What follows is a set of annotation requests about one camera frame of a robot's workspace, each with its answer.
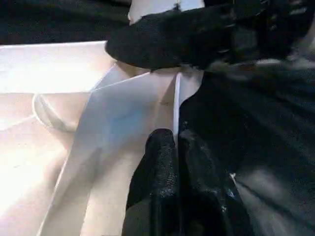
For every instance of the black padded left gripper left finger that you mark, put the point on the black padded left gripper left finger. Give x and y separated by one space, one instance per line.
157 191

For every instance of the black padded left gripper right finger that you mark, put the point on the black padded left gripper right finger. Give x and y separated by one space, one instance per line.
209 196

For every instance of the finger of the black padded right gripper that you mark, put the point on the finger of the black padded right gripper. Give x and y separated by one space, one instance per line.
167 42

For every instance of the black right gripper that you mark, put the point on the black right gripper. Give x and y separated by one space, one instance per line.
270 27

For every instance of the white plastic table leg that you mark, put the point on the white plastic table leg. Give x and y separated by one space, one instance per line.
152 7

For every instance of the white plastic table top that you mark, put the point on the white plastic table top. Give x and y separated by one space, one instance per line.
59 108

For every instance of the black work mat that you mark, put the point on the black work mat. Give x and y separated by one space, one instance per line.
266 128

